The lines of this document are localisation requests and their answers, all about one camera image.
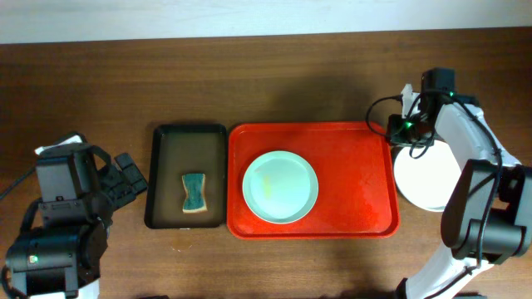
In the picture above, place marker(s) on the white plate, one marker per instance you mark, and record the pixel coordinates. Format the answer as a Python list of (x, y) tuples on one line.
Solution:
[(427, 182)]

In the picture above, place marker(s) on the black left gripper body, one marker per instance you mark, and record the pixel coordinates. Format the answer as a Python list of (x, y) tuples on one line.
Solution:
[(120, 183)]

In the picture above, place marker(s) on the green and yellow sponge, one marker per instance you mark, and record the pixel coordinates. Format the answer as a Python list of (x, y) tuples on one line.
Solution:
[(195, 201)]

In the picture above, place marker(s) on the black rectangular tray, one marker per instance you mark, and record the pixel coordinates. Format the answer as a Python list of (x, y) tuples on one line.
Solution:
[(179, 150)]

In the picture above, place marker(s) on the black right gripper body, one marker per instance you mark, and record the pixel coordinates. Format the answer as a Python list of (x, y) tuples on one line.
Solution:
[(402, 130)]

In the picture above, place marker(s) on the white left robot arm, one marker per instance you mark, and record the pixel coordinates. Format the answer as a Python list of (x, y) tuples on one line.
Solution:
[(64, 233)]

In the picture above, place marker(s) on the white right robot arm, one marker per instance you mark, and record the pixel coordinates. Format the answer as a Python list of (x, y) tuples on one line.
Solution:
[(488, 217)]

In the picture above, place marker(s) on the light green plate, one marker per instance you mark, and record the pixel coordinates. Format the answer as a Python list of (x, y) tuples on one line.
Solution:
[(280, 187)]

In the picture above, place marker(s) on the red plastic tray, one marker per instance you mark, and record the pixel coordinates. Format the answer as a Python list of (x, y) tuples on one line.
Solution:
[(357, 194)]

